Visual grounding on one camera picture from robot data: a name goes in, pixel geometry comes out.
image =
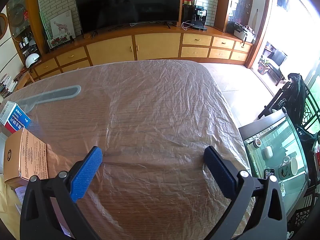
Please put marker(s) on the red flower picture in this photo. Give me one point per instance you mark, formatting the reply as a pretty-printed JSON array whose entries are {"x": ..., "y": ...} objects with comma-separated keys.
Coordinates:
[{"x": 58, "y": 42}]

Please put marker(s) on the black box appliance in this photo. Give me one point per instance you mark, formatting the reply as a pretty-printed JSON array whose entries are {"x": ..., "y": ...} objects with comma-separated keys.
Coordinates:
[{"x": 188, "y": 15}]

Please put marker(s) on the grey foam edge guard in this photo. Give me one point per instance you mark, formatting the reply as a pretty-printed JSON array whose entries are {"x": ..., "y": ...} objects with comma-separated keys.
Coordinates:
[{"x": 60, "y": 93}]

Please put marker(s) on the glass top side table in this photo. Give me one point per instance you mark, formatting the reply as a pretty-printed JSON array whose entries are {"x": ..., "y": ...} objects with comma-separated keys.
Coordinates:
[{"x": 275, "y": 140}]

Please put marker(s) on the oval wooden frame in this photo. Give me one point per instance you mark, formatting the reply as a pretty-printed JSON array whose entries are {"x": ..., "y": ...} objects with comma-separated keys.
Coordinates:
[{"x": 2, "y": 26}]

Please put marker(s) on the round tin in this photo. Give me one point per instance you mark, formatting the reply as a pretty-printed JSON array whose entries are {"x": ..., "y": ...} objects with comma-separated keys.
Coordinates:
[{"x": 257, "y": 143}]

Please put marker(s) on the black jacket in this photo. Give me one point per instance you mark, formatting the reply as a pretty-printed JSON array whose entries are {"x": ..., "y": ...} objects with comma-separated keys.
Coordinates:
[{"x": 297, "y": 97}]

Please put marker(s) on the wooden display shelf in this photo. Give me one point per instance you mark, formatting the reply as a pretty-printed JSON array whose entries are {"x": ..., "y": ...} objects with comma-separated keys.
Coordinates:
[{"x": 22, "y": 25}]

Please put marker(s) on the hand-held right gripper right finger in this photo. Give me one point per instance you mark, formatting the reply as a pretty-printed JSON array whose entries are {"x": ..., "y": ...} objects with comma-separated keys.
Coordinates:
[{"x": 220, "y": 172}]

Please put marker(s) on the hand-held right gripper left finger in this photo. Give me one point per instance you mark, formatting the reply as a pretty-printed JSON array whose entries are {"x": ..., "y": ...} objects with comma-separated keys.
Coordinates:
[{"x": 86, "y": 172}]

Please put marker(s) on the black coffee machine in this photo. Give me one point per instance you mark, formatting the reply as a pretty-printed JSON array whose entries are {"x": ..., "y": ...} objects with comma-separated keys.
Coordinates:
[{"x": 200, "y": 15}]

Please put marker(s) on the grey bag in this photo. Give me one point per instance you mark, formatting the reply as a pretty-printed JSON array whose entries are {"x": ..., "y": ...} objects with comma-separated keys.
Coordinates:
[{"x": 243, "y": 32}]

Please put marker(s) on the wooden television cabinet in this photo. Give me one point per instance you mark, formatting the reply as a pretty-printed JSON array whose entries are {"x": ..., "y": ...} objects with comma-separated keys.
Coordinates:
[{"x": 112, "y": 50}]

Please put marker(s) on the stack of books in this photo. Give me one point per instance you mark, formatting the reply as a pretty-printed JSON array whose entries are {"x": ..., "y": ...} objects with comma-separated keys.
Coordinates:
[{"x": 7, "y": 85}]

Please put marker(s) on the brown cardboard box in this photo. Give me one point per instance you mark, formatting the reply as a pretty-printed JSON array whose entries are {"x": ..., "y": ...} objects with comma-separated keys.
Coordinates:
[{"x": 15, "y": 155}]

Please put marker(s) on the small wooden side table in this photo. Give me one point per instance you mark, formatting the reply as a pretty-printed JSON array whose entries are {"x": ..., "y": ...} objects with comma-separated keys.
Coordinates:
[{"x": 25, "y": 78}]

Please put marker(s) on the blue and white carton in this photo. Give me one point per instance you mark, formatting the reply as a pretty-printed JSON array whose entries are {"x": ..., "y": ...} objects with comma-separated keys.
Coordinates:
[{"x": 15, "y": 120}]

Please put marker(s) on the potted plant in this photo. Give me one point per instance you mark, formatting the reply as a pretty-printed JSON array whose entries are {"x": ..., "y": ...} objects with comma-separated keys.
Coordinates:
[{"x": 263, "y": 67}]

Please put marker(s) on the black wooden chair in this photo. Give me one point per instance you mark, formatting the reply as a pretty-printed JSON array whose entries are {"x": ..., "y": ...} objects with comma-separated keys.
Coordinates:
[{"x": 277, "y": 100}]

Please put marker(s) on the giraffe picture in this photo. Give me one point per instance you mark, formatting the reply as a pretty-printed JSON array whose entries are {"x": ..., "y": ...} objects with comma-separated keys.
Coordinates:
[{"x": 61, "y": 26}]

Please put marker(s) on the yellow paper envelope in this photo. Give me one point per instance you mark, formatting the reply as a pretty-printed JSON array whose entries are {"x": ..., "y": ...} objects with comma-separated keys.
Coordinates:
[{"x": 7, "y": 205}]

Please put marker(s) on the small white cup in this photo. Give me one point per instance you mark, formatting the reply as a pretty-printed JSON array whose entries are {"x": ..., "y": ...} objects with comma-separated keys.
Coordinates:
[{"x": 268, "y": 152}]

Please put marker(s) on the white printed mug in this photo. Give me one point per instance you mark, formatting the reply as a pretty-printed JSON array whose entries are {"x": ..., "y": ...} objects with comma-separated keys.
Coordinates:
[{"x": 290, "y": 167}]

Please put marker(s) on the white helmet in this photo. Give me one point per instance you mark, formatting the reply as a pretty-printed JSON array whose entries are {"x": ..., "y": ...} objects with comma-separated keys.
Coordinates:
[{"x": 32, "y": 60}]

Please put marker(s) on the black flat television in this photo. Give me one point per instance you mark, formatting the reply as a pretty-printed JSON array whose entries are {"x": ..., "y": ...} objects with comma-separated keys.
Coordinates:
[{"x": 125, "y": 2}]

